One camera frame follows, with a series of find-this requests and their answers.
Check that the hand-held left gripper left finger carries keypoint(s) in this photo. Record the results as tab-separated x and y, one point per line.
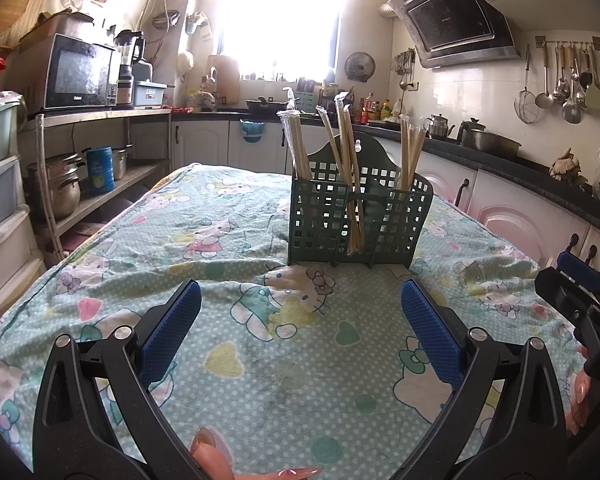
172	330

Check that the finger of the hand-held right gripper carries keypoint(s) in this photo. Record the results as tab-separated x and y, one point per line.
580	266
565	292

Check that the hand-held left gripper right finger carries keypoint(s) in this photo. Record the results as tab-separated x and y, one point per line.
430	330

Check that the green plastic utensil basket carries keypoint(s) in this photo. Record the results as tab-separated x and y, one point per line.
320	220

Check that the group of chopsticks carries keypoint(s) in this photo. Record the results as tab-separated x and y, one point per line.
296	145

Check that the small hanging utensils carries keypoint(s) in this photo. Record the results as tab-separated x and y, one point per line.
404	67

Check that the person's right hand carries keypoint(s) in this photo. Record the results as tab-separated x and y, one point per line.
577	402

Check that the person's left hand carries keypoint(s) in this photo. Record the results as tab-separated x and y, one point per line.
210	452

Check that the brown dried food pile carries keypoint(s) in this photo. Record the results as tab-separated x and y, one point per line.
569	165

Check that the black countertop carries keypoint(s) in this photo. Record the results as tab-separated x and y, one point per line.
530	175

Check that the cartoon cat printed tablecloth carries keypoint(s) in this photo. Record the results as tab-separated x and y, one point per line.
280	360

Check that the steel pot on counter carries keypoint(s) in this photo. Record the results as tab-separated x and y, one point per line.
497	142

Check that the small steel pot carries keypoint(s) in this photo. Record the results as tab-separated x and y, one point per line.
121	162

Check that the blue tin can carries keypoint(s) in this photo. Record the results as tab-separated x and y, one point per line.
100	170

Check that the stacked steel pots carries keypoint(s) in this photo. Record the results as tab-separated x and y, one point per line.
57	190

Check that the row of hanging ladles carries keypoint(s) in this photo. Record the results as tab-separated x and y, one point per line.
570	85

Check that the steel kettle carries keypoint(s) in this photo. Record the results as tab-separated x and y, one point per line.
437	129

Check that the blue hanging bag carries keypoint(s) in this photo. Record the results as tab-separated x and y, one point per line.
253	132

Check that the pastel plastic drawer unit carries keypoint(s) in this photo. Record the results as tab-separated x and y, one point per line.
0	200

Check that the metal shelf rack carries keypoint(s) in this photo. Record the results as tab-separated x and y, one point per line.
130	115

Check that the group of condiment bottles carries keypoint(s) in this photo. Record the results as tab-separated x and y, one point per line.
380	110

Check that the blue grey dish bin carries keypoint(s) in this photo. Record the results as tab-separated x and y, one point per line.
150	94

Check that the black frying pan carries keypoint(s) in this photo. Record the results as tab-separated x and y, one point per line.
262	105

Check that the steel faucet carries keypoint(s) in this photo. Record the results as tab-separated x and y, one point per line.
210	90

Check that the wooden cutting board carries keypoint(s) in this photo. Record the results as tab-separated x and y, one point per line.
225	80

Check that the grey kitchen appliance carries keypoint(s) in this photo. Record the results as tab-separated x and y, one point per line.
142	71

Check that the teal knife block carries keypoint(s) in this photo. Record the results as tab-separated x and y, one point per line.
306	95

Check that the black microwave oven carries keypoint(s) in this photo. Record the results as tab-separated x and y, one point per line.
80	75

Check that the blender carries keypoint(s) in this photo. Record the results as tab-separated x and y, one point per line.
129	60

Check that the black range hood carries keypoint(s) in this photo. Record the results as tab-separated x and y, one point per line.
450	20

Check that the hanging steel bowl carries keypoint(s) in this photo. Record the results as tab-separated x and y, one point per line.
166	19

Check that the kitchen window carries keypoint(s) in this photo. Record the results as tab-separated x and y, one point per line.
280	20

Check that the round straw mat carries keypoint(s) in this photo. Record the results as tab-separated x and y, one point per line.
37	10

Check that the wall power outlet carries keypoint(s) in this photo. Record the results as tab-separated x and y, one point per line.
414	85

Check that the small wall fan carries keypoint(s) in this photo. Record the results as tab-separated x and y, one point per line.
360	66

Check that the wall utensil caddy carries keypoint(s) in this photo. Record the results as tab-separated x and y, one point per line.
197	22

